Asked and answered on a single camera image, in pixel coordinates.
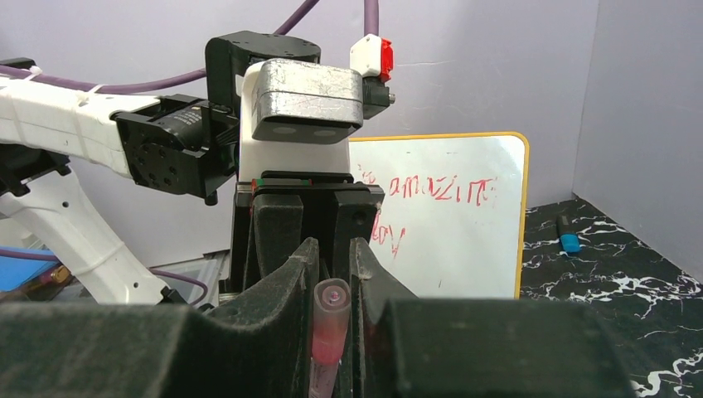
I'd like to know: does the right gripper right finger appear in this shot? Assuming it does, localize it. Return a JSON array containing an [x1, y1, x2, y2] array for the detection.
[[349, 238, 635, 397]]

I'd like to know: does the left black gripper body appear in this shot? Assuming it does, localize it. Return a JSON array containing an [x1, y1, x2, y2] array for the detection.
[[227, 172, 385, 294]]

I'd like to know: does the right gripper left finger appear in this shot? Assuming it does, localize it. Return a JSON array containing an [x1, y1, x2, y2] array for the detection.
[[1, 238, 319, 397]]

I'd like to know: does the small pink pen cap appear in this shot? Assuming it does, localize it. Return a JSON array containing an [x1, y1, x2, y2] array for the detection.
[[312, 278, 352, 365]]

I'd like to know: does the pink pen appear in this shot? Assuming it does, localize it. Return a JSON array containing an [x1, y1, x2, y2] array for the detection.
[[308, 358, 340, 398]]

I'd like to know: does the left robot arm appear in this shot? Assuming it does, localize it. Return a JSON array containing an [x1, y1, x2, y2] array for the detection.
[[1, 31, 395, 304]]

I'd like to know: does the blue object behind arm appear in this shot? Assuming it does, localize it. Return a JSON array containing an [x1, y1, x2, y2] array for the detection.
[[1, 246, 58, 292]]

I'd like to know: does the yellow framed whiteboard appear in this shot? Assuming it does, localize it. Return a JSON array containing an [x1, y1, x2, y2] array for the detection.
[[350, 132, 530, 299]]

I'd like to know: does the blue marker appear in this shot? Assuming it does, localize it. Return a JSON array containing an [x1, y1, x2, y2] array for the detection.
[[556, 214, 581, 255]]

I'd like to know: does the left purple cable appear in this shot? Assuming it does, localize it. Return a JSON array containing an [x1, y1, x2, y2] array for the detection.
[[0, 0, 381, 306]]

